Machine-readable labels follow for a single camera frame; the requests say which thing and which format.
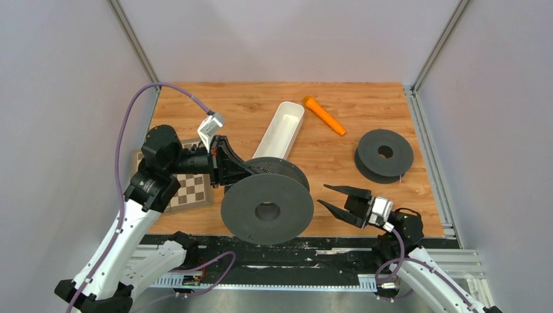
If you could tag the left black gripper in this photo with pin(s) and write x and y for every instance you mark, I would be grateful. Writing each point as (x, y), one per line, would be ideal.
(216, 169)

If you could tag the aluminium frame post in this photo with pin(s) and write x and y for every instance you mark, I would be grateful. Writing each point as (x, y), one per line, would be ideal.
(440, 44)
(132, 38)

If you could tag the right aluminium frame post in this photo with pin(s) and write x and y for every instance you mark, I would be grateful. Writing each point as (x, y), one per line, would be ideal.
(440, 44)

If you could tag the wooden chessboard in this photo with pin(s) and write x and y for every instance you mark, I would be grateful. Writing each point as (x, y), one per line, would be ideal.
(190, 192)

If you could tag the black spool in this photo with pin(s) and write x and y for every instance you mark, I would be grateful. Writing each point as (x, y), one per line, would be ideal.
(383, 156)
(270, 207)

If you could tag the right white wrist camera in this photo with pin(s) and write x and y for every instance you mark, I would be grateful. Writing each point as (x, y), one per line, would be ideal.
(379, 210)

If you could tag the white oblong tray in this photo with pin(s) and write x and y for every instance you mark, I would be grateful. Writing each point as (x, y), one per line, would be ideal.
(282, 131)

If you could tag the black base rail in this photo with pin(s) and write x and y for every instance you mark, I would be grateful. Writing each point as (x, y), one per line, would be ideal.
(316, 263)

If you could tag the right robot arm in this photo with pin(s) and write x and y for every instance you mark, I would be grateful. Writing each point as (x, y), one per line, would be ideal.
(404, 265)

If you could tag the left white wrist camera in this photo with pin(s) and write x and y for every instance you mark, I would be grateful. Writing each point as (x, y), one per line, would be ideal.
(209, 127)

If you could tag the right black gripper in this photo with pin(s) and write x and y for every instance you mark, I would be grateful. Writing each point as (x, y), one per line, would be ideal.
(357, 204)

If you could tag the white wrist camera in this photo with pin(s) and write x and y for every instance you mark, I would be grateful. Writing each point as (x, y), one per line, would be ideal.
(209, 127)
(379, 210)

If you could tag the orange flashlight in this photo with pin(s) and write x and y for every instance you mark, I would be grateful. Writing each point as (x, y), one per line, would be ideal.
(312, 104)

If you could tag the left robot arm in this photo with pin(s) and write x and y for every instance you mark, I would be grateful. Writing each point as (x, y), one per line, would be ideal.
(108, 283)

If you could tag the left aluminium frame post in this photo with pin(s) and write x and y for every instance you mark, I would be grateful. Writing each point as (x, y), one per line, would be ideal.
(132, 38)

